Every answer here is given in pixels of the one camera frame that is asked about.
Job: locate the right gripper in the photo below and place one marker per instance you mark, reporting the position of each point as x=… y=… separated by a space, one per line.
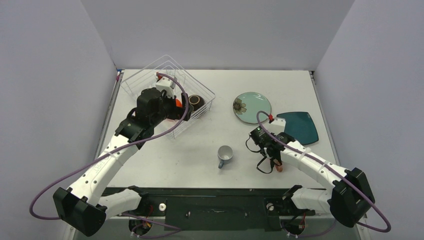
x=265 y=153

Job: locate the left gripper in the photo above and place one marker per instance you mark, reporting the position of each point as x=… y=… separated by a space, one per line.
x=178 y=112

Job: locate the black patterned bowl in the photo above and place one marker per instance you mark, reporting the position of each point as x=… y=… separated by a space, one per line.
x=196 y=101

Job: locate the orange bowl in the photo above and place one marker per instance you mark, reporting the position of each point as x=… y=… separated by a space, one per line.
x=178 y=103

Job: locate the pink floral mug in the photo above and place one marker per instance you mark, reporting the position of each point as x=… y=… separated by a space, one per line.
x=278 y=165

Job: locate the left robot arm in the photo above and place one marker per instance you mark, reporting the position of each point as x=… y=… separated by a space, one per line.
x=82 y=204

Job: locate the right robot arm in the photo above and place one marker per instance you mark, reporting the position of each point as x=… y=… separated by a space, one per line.
x=346 y=194

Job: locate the dark teal square plate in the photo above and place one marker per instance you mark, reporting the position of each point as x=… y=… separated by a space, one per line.
x=300 y=125

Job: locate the light green floral plate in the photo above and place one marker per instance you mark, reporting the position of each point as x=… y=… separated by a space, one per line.
x=248 y=104

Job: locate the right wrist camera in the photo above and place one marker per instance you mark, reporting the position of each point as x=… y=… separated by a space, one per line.
x=276 y=125

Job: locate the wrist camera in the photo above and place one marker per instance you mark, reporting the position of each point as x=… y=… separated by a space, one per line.
x=276 y=125
x=165 y=83

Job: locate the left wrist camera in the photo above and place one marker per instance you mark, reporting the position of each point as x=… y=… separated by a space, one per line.
x=165 y=83

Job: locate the white wire dish rack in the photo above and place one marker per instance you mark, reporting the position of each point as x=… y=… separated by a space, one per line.
x=134 y=81

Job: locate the white blue-handled cup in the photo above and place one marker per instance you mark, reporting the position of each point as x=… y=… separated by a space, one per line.
x=225 y=153

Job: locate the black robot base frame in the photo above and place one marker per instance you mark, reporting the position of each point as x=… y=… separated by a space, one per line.
x=219 y=209

